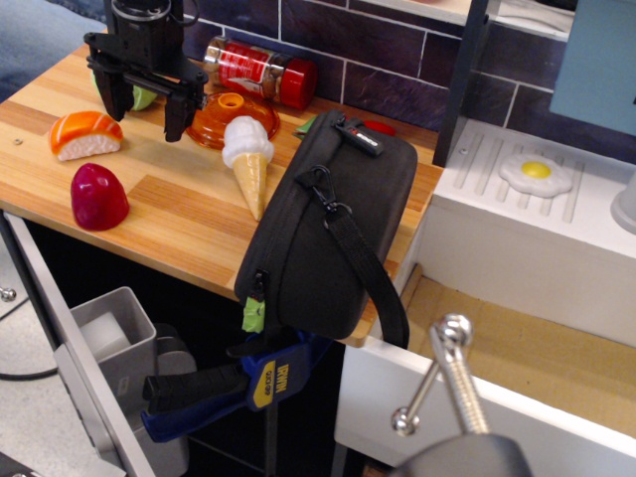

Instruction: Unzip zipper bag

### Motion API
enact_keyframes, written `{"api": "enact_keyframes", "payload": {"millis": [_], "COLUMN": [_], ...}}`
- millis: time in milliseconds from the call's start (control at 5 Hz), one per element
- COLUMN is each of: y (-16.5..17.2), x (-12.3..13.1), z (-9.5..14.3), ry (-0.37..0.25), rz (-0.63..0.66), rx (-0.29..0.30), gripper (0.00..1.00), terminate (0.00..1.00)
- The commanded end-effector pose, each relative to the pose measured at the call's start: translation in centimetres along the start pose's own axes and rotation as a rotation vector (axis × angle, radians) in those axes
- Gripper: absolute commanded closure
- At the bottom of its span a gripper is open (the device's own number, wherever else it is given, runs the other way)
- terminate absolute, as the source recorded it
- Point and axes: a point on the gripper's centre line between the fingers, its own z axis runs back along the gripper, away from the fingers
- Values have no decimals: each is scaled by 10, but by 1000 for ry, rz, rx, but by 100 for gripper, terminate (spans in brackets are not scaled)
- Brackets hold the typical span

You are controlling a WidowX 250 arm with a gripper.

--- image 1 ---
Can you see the toy salmon sushi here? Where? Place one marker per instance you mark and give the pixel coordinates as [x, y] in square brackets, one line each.
[84, 133]

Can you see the white toy sink counter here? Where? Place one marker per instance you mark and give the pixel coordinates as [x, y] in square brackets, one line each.
[563, 259]

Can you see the blue Irwin bar clamp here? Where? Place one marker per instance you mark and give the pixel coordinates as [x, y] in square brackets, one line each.
[180, 404]

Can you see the silver screw clamp handle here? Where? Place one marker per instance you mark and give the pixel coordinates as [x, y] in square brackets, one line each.
[449, 337]

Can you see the red toy piece behind bag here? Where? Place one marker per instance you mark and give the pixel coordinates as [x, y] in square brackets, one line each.
[380, 127]

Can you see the white drawer box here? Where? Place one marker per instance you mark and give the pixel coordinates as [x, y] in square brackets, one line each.
[567, 397]

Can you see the green toy fruit slice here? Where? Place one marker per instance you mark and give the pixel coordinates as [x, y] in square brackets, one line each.
[142, 98]

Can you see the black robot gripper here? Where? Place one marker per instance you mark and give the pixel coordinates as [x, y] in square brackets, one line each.
[143, 46]

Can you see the green tape zipper pull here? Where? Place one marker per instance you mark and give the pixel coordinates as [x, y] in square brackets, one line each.
[253, 318]

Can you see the black zipper bag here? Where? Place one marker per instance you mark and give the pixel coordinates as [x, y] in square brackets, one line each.
[317, 256]

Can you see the toy fried egg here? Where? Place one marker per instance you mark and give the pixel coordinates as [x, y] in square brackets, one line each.
[535, 175]

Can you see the magenta toy fruit half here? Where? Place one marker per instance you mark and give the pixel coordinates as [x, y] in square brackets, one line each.
[99, 202]

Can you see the toy ice cream cone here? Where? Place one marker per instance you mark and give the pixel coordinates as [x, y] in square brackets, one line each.
[248, 152]

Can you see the orange plastic funnel lid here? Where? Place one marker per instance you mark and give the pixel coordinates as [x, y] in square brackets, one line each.
[209, 124]

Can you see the red cap spice jar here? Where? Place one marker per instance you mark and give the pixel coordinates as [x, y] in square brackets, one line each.
[261, 72]

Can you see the grey metal bin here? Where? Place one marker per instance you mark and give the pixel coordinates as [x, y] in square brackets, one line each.
[122, 339]

